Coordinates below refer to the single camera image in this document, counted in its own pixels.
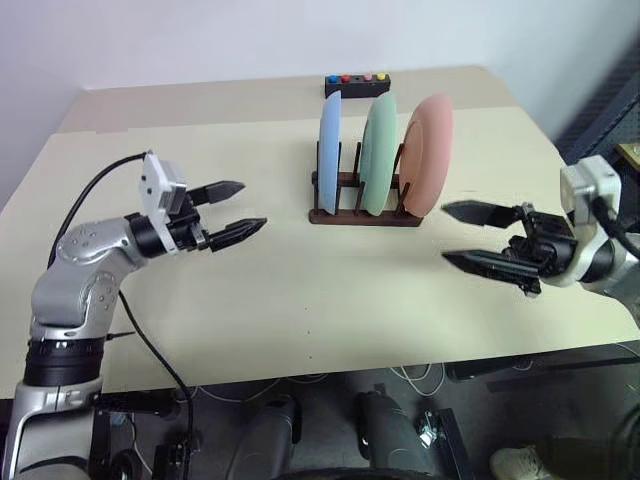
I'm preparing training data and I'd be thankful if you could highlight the white shoe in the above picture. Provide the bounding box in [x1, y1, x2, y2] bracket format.
[489, 444, 552, 480]

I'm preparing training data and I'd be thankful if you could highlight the pink plate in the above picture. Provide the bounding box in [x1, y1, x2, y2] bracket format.
[401, 93, 455, 220]

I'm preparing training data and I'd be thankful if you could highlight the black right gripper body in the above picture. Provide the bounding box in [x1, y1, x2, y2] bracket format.
[502, 201, 581, 296]

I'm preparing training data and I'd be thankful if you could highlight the blue plate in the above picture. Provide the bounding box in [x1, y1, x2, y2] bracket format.
[318, 91, 344, 214]

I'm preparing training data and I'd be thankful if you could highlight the black table frame bar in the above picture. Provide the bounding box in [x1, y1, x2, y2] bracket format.
[443, 343, 640, 385]

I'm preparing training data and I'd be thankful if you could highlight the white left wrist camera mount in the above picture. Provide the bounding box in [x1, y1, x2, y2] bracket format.
[137, 152, 189, 255]

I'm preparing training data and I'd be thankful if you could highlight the black caster wheel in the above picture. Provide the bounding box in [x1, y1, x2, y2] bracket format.
[110, 449, 144, 480]

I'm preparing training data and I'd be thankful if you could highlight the black metal floor bracket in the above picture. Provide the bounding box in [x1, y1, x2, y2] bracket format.
[416, 407, 475, 480]

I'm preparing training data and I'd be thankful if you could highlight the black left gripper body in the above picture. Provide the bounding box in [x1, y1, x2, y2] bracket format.
[167, 191, 214, 254]

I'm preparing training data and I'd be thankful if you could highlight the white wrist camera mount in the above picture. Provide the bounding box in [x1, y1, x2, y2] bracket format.
[542, 154, 624, 289]
[137, 152, 189, 255]

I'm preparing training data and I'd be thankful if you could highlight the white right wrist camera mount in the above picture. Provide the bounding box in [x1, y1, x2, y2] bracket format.
[542, 154, 624, 289]

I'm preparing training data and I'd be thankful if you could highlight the black table frame leg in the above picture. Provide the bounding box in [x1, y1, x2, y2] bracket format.
[89, 389, 177, 480]

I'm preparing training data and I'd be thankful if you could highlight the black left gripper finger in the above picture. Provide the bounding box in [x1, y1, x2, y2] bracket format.
[187, 179, 247, 207]
[206, 217, 269, 253]

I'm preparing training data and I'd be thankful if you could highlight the white floor cable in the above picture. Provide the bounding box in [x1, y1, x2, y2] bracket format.
[198, 375, 321, 402]
[389, 360, 447, 401]

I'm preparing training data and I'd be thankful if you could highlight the black box with coloured buttons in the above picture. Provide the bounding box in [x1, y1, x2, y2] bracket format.
[324, 73, 392, 100]

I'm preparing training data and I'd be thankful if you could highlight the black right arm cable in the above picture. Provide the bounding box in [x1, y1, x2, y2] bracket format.
[593, 196, 640, 262]

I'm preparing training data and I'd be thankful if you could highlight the dark wooden dish rack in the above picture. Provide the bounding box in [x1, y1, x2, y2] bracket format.
[308, 139, 425, 228]

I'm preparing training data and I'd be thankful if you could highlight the green plate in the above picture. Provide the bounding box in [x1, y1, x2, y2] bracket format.
[360, 92, 400, 218]

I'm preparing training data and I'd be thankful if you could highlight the beige table cover sheet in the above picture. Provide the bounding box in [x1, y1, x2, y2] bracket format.
[0, 106, 640, 401]

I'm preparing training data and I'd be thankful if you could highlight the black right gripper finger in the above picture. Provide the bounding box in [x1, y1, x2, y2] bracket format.
[441, 249, 542, 287]
[439, 200, 527, 231]

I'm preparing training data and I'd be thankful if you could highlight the dark rounded grey shape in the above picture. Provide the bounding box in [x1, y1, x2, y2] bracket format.
[353, 388, 427, 480]
[236, 392, 304, 480]

